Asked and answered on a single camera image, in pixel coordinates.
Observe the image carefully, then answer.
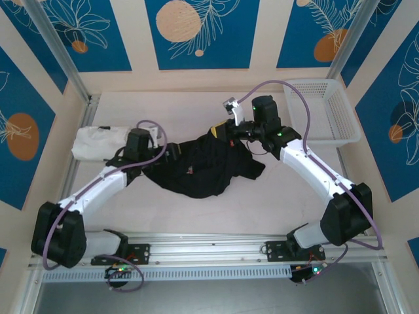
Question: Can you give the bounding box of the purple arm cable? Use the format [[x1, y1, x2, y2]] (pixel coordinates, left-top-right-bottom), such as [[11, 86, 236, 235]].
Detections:
[[238, 79, 384, 285], [41, 120, 170, 292]]

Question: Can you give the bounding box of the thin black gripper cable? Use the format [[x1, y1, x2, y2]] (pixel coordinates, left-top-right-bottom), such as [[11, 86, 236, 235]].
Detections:
[[245, 140, 264, 157]]

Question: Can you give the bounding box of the aluminium frame post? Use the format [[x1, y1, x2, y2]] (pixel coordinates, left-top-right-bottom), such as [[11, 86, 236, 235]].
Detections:
[[328, 0, 382, 80], [23, 0, 92, 103]]

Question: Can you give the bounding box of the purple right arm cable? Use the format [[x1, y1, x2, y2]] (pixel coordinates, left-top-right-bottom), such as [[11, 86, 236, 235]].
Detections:
[[238, 79, 384, 285]]

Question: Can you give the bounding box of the black t-shirt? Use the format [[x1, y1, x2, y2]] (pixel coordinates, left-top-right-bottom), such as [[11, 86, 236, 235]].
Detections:
[[140, 126, 266, 200]]

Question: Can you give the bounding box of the white plastic mesh basket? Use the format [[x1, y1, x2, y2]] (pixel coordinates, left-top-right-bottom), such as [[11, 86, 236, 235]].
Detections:
[[283, 78, 363, 148]]

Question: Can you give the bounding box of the long aluminium base rail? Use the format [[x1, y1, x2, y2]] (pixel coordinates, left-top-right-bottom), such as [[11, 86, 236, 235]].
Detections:
[[27, 232, 389, 270]]

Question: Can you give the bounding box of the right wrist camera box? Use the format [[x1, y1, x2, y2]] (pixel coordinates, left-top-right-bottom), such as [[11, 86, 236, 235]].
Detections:
[[221, 96, 246, 127]]

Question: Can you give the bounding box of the folded white t-shirt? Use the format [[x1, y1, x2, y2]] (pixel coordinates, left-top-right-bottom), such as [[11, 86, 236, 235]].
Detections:
[[71, 126, 132, 163]]

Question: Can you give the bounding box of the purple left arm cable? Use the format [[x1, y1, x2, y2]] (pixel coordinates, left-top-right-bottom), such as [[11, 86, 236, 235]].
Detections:
[[41, 120, 170, 292]]

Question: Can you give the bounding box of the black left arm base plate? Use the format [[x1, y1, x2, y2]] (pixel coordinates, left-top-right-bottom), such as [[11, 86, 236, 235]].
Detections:
[[90, 243, 151, 266]]

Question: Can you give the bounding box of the white slotted cable duct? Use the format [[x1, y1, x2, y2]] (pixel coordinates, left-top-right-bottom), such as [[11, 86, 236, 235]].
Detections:
[[41, 265, 292, 283]]

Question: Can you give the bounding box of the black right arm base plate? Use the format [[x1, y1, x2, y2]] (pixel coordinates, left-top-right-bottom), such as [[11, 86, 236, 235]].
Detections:
[[264, 240, 327, 262]]

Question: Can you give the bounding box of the small controller board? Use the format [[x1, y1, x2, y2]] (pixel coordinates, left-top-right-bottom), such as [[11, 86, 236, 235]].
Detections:
[[104, 264, 134, 279], [289, 264, 328, 284]]

